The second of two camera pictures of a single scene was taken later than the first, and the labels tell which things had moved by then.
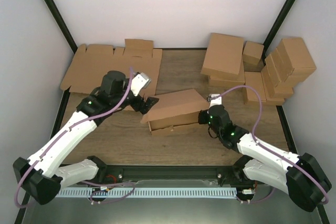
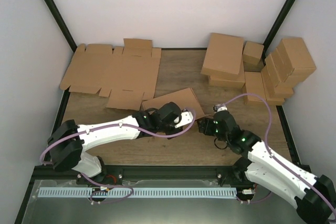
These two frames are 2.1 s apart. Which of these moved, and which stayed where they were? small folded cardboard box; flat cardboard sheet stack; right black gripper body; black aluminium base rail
Moved: right black gripper body
Stayed: black aluminium base rail; small folded cardboard box; flat cardboard sheet stack
